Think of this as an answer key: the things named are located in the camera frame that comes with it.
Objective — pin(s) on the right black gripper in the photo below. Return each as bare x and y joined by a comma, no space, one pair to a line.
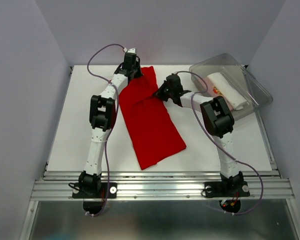
159,93

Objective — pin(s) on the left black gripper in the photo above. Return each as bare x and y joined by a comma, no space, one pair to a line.
138,74

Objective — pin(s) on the red t-shirt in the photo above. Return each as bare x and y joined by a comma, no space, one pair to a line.
153,134

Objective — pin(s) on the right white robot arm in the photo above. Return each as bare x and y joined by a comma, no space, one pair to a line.
213,116

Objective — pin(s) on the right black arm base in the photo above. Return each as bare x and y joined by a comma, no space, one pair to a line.
226,187

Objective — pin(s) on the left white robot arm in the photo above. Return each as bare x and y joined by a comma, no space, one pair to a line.
103,112

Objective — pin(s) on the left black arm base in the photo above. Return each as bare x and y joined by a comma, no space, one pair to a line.
91,187

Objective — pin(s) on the rolled pink t-shirt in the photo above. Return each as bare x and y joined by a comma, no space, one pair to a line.
210,90

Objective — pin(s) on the clear plastic bin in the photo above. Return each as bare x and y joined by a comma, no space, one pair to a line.
239,78

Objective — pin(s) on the rolled white t-shirt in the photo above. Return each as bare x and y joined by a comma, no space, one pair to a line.
222,85

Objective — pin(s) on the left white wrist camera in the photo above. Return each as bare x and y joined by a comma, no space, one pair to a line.
131,50

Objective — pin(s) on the aluminium mounting rail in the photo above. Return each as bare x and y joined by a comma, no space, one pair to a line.
152,186

